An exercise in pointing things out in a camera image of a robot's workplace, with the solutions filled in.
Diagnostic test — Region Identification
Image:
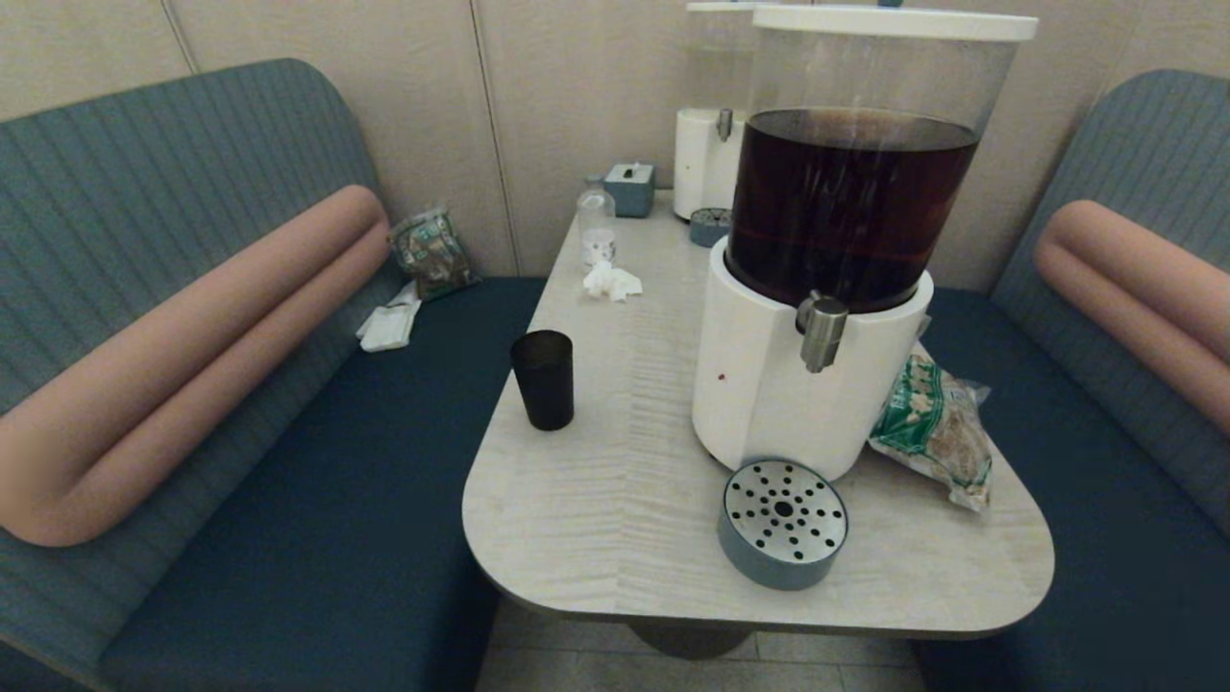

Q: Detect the black plastic cup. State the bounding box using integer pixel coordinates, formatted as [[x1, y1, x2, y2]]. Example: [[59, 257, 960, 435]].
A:
[[510, 330, 576, 432]]

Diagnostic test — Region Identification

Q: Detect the metal dispenser tap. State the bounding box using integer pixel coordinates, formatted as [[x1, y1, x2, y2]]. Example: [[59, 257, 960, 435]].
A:
[[796, 291, 850, 374]]

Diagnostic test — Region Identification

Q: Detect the crumpled white tissue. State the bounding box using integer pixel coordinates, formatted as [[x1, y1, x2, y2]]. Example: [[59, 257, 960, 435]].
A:
[[582, 261, 643, 303]]

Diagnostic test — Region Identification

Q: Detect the clear plastic bottle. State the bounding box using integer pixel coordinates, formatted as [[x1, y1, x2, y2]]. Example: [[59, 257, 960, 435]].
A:
[[578, 177, 618, 267]]

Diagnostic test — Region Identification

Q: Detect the large dark tea dispenser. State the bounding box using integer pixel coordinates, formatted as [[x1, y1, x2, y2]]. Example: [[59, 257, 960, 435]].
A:
[[692, 8, 1040, 482]]

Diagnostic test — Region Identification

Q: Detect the small blue drip tray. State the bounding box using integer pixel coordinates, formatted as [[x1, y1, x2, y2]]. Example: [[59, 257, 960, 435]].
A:
[[689, 208, 733, 249]]

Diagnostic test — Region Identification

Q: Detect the blue tissue box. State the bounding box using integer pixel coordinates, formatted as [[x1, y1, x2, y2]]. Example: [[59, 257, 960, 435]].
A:
[[604, 162, 656, 219]]

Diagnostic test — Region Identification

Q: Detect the clear liquid dispenser white base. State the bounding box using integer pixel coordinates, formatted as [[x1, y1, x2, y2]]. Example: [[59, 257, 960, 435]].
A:
[[673, 2, 760, 222]]

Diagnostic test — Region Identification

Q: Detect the dark printed snack bag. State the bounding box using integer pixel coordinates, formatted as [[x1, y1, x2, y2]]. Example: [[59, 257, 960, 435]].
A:
[[388, 210, 479, 301]]

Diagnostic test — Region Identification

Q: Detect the white napkin packet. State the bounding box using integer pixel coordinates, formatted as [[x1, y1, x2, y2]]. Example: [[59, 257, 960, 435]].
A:
[[357, 283, 424, 354]]

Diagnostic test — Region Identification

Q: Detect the round blue perforated drip tray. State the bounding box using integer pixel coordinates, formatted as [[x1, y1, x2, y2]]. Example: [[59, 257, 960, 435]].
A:
[[717, 457, 849, 591]]

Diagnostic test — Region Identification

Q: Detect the green white snack bag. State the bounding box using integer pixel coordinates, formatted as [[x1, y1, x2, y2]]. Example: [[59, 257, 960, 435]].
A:
[[868, 354, 994, 513]]

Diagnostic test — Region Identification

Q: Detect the blue upholstered bench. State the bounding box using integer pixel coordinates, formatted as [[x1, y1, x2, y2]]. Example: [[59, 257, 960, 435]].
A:
[[908, 69, 1230, 692], [0, 60, 549, 692]]

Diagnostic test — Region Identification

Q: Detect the table pedestal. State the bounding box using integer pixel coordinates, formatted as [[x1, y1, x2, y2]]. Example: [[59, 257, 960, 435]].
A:
[[627, 620, 758, 660]]

